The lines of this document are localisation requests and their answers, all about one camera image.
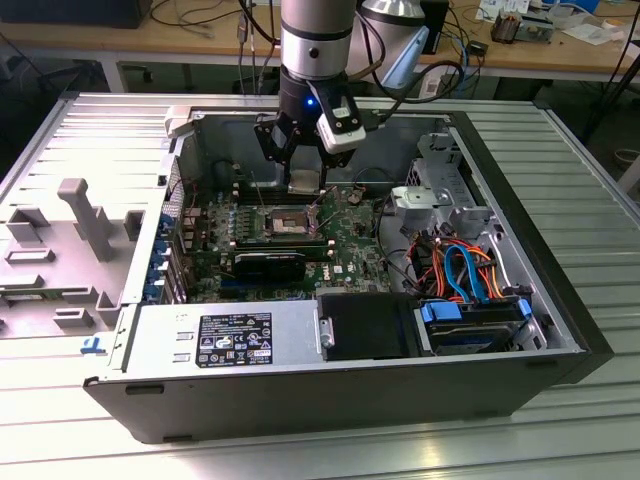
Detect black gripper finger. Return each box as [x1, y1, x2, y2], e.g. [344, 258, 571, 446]
[253, 113, 301, 187]
[318, 148, 354, 185]

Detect silver CPU green board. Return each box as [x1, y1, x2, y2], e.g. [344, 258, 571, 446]
[287, 168, 322, 196]

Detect metal CPU socket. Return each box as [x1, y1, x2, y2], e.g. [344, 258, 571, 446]
[263, 203, 321, 240]

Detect green motherboard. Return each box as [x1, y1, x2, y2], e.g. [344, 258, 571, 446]
[179, 182, 401, 304]

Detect grey plastic case latch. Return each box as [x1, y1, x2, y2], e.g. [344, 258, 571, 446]
[163, 105, 194, 139]

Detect silver metal drive cage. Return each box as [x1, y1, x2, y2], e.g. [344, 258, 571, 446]
[407, 130, 481, 211]

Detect black graphics card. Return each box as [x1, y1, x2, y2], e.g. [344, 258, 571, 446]
[232, 249, 306, 284]

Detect tall black box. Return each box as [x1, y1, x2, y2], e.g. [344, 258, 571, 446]
[419, 0, 451, 55]

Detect small transformer device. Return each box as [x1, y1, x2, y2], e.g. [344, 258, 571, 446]
[491, 12, 555, 45]

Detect white paper sheets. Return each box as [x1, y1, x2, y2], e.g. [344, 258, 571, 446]
[477, 0, 531, 21]

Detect wooden desk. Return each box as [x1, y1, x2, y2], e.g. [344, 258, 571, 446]
[0, 0, 640, 84]

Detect hard disk blue carrier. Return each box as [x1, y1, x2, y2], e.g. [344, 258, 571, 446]
[412, 297, 534, 357]

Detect silver power supply unit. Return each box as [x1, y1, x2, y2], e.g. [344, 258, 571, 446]
[107, 299, 321, 374]

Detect black equipment case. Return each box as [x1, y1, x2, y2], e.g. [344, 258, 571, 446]
[0, 0, 154, 30]

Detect black grey PC case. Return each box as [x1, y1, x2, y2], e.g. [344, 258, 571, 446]
[82, 102, 615, 445]

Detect grey plastic parts rack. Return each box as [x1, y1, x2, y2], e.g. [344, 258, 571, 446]
[0, 177, 146, 341]

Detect white paper sheet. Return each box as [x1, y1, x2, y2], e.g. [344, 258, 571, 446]
[562, 18, 626, 47]

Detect green RAM stick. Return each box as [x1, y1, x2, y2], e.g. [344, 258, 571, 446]
[0, 291, 49, 305]

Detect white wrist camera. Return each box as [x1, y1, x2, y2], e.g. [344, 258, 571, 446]
[315, 82, 369, 155]

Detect grey hanging cable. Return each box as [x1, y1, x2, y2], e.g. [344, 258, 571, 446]
[234, 0, 251, 96]

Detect thick black camera cable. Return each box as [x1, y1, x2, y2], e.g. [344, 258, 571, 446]
[367, 59, 469, 132]

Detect silver metal bracket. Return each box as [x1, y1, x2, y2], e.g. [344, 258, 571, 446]
[389, 184, 451, 226]

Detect thin blue cable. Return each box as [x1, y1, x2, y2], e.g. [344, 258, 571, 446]
[452, 29, 474, 96]

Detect blue SATA cable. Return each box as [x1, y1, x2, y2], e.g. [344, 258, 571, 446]
[442, 243, 494, 306]

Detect orange wire bundle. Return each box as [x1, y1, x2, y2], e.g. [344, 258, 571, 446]
[409, 239, 506, 301]

